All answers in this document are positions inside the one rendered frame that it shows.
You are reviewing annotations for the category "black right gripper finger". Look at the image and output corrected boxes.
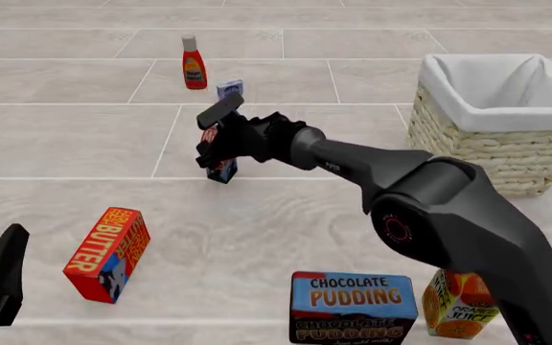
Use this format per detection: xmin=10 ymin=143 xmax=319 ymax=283
xmin=195 ymin=138 xmax=239 ymax=170

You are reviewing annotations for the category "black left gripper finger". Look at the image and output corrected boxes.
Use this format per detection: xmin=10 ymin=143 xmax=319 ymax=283
xmin=0 ymin=222 xmax=31 ymax=302

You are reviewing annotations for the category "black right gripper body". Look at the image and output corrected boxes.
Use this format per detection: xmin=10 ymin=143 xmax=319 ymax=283
xmin=218 ymin=113 xmax=268 ymax=164

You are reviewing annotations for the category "milk carton with red top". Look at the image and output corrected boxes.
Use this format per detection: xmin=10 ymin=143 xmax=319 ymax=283
xmin=201 ymin=124 xmax=240 ymax=185

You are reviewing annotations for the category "white cloth basket liner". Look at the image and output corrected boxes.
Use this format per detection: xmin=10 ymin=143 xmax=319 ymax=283
xmin=419 ymin=53 xmax=552 ymax=135

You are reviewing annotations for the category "woven pale wicker basket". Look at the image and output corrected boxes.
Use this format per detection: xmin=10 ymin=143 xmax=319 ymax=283
xmin=405 ymin=83 xmax=552 ymax=197

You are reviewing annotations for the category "small blue white box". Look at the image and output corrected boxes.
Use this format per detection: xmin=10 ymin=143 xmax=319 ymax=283
xmin=216 ymin=79 xmax=244 ymax=104

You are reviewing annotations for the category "red ketchup bottle grey cap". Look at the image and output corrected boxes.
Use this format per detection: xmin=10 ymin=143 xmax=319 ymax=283
xmin=181 ymin=34 xmax=209 ymax=91

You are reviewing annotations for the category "red butter box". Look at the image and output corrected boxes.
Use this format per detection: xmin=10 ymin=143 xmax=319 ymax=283
xmin=62 ymin=206 xmax=151 ymax=305

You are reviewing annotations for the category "blue chocolate pudding box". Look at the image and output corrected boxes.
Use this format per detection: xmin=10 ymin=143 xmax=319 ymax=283
xmin=288 ymin=270 xmax=420 ymax=345

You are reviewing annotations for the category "orange juice carton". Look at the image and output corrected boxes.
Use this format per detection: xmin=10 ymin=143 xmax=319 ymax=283
xmin=421 ymin=267 xmax=501 ymax=341

